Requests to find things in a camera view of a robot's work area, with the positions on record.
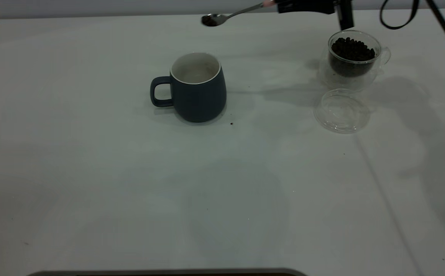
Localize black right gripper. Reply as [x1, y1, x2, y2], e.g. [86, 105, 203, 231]
[277, 0, 355, 31]

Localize dark grey ceramic mug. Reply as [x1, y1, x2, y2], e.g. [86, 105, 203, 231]
[150, 52, 227, 123]

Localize dark coffee beans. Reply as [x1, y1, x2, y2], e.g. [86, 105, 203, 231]
[331, 37, 376, 76]

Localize clear round glass dish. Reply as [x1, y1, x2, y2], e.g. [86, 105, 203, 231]
[314, 89, 371, 134]

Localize clear glass cup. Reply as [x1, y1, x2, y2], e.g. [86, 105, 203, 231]
[319, 30, 391, 92]

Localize metal spoon with pink handle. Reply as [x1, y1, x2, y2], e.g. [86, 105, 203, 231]
[201, 0, 280, 27]

